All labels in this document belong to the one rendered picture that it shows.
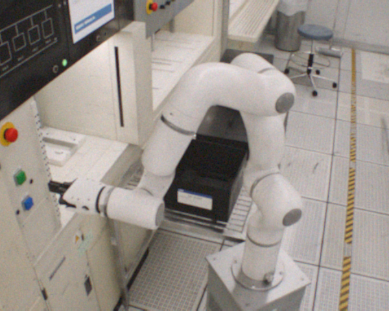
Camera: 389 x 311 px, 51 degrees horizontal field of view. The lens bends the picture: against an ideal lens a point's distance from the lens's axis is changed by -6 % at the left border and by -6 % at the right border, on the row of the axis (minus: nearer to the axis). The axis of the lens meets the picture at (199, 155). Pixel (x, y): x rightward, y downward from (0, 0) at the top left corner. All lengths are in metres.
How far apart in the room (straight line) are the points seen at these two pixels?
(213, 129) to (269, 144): 0.96
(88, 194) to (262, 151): 0.47
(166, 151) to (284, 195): 0.39
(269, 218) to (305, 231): 1.60
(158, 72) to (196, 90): 1.65
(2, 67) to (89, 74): 0.77
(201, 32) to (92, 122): 1.45
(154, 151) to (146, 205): 0.15
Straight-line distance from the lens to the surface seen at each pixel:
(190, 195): 1.68
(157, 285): 2.47
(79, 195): 1.16
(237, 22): 3.62
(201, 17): 3.17
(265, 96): 0.96
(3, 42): 1.16
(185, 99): 0.96
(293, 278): 1.57
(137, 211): 1.09
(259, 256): 1.43
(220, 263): 1.58
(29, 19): 1.24
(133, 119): 1.88
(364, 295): 2.60
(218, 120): 2.13
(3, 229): 1.31
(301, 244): 2.75
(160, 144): 1.00
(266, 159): 1.15
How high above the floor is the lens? 1.97
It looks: 36 degrees down
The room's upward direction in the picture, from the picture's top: 2 degrees clockwise
